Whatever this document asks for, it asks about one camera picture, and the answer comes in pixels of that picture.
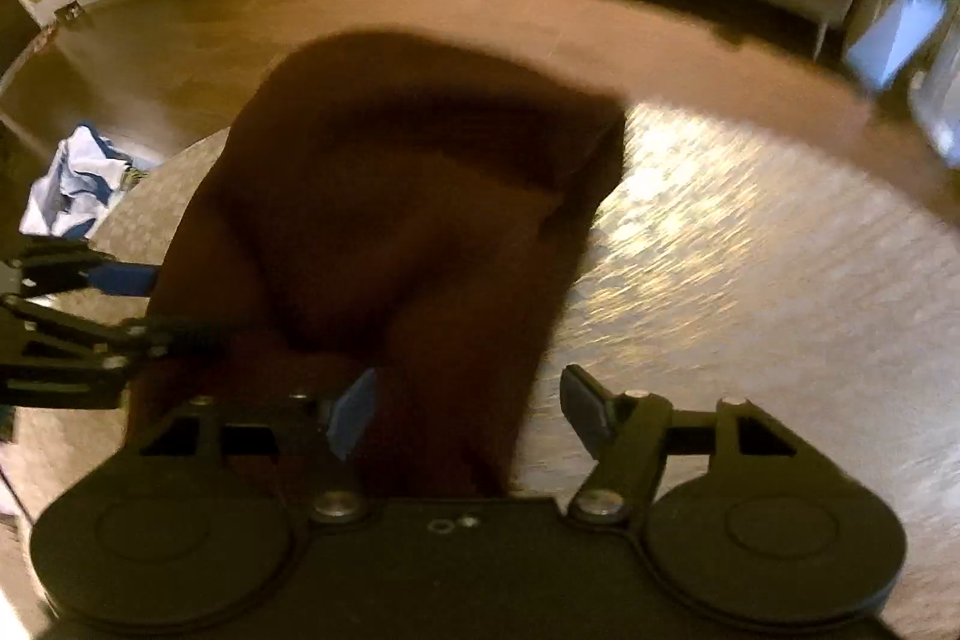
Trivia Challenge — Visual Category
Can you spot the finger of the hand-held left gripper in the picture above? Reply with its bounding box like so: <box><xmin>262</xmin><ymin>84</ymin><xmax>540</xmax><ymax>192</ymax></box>
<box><xmin>0</xmin><ymin>237</ymin><xmax>160</xmax><ymax>301</ymax></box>
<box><xmin>0</xmin><ymin>295</ymin><xmax>241</xmax><ymax>413</ymax></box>

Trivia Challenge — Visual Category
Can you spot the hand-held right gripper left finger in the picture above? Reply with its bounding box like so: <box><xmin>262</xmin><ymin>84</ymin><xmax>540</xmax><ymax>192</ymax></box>
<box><xmin>139</xmin><ymin>368</ymin><xmax>377</xmax><ymax>525</ymax></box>

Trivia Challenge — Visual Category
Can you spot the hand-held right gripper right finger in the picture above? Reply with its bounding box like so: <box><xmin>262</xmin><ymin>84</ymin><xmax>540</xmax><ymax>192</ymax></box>
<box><xmin>561</xmin><ymin>364</ymin><xmax>797</xmax><ymax>525</ymax></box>

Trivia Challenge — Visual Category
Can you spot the maroon garment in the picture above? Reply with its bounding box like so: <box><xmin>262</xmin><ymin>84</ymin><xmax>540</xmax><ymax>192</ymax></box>
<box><xmin>124</xmin><ymin>31</ymin><xmax>627</xmax><ymax>498</ymax></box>

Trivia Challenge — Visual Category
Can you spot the banana print light blue cloth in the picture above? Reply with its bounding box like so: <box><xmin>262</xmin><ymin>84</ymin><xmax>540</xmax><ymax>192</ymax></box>
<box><xmin>19</xmin><ymin>121</ymin><xmax>162</xmax><ymax>240</ymax></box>

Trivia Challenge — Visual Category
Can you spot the white planter box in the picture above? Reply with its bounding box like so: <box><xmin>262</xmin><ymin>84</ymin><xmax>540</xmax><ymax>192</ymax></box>
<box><xmin>844</xmin><ymin>0</ymin><xmax>950</xmax><ymax>90</ymax></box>

